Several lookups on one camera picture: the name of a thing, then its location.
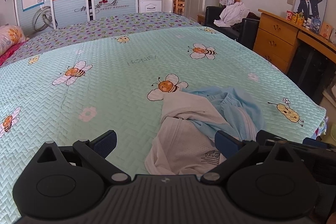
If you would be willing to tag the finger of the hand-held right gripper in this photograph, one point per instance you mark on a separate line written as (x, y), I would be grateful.
(313, 141)
(263, 135)

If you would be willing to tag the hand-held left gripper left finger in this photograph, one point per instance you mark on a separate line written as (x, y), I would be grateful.
(106, 141)

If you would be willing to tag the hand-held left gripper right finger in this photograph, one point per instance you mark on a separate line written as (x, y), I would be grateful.
(225, 142)

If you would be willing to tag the white and blue mesh shirt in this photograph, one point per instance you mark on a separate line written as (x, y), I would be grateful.
(178, 145)

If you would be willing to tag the white clothes pile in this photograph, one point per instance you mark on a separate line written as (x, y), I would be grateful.
(231, 14)

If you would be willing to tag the green bee-print quilt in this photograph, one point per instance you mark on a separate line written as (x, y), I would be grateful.
(131, 82)

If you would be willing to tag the wooden desk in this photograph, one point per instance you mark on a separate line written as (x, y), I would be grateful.
(273, 40)

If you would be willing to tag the black armchair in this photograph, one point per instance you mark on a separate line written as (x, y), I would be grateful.
(246, 32)

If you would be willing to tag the purple heart-print bedsheet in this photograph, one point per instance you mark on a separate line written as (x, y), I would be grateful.
(131, 23)

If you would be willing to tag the group of small jars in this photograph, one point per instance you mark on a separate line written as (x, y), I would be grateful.
(302, 19)

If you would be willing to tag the red pillow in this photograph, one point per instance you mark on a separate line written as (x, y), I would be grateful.
(10, 53)

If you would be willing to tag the portrait photo in uniform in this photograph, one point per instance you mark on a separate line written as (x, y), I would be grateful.
(309, 6)

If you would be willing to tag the green and white cardboard box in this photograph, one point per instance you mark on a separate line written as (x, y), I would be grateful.
(227, 0)

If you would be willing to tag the wooden chair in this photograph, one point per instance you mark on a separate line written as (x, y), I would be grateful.
(179, 2)

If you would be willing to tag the small photo frame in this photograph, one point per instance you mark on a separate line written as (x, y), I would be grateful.
(326, 29)

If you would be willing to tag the wall light switch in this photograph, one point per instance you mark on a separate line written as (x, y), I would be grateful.
(290, 1)

